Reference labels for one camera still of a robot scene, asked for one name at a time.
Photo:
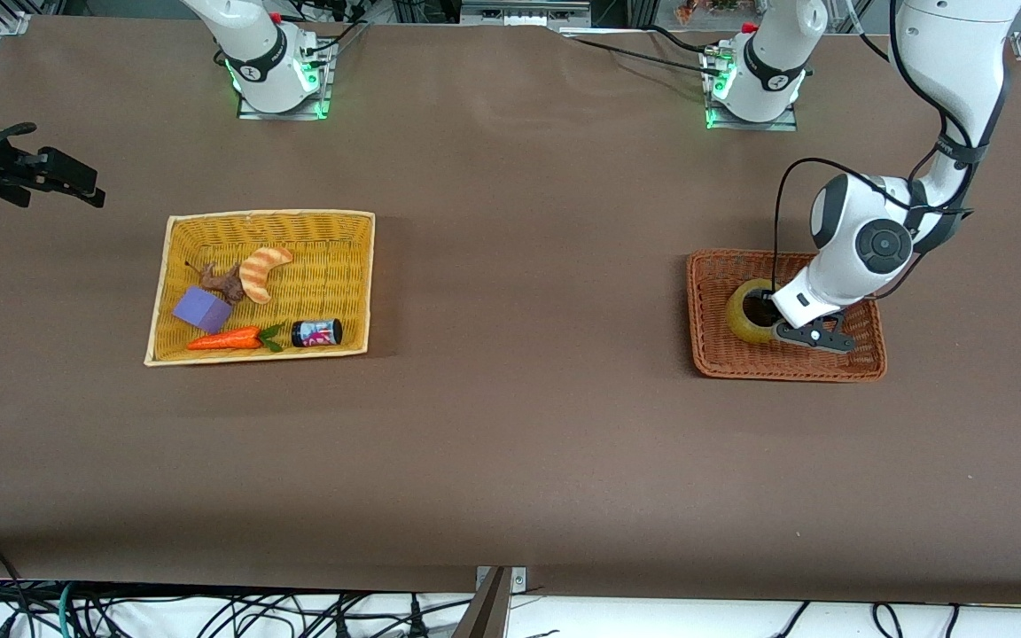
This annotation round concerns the small can with black lid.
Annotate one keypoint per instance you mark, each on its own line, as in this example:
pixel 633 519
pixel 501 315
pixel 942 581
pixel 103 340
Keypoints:
pixel 317 333

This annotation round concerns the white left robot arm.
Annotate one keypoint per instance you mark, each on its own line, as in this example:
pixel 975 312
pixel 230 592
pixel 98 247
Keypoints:
pixel 945 53

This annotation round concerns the yellow wicker basket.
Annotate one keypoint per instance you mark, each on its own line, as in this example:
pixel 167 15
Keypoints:
pixel 324 266

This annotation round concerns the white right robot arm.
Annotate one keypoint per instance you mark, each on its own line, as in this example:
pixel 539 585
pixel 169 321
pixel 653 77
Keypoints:
pixel 253 53

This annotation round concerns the grey background box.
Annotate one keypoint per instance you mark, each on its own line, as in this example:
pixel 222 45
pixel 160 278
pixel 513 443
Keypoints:
pixel 524 11

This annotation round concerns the aluminium profile post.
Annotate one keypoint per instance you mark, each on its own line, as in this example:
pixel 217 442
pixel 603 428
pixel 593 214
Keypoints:
pixel 486 611

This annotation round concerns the yellow clear tape roll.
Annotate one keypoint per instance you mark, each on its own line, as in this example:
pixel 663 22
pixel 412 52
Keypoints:
pixel 736 323

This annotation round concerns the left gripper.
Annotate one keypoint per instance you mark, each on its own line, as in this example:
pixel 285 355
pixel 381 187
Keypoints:
pixel 765 308

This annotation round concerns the brown toy lion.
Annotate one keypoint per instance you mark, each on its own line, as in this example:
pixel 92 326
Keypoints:
pixel 225 282

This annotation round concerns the purple cube block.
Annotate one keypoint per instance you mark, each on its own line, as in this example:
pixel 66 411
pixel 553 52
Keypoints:
pixel 202 310

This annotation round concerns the orange toy carrot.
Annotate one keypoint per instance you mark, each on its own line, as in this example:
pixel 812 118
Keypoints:
pixel 227 339

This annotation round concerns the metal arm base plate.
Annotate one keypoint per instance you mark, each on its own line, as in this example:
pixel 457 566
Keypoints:
pixel 713 120
pixel 326 89

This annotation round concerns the toy croissant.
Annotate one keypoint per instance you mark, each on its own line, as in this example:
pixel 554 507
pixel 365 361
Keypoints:
pixel 258 270

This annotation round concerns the brown wicker basket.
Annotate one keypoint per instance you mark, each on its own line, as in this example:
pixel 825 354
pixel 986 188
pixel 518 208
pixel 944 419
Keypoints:
pixel 785 363

